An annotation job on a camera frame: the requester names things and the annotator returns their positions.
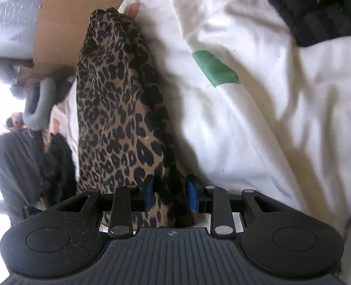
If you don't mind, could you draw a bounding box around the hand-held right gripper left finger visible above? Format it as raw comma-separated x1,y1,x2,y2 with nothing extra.
55,175,156,239

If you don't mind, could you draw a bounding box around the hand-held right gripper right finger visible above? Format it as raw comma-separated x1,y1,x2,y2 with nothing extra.
185,174,287,239

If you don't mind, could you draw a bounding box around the leopard print garment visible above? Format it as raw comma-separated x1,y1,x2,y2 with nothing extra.
74,7,200,229

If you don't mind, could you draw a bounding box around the dark grey bag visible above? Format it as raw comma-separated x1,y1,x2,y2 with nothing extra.
0,131,45,224

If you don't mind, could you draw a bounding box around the grey neck pillow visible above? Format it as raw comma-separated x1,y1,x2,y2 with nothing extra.
24,77,57,133

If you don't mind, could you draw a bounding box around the brown cardboard box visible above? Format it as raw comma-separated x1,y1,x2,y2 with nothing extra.
16,0,140,84

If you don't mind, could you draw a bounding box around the grey fluffy cloth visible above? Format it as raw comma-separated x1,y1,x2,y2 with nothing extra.
0,56,26,98

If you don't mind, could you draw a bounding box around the silver plastic sheet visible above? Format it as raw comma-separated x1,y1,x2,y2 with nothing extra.
0,0,48,63

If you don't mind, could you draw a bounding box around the black cloth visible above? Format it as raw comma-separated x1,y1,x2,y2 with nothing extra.
251,0,351,48

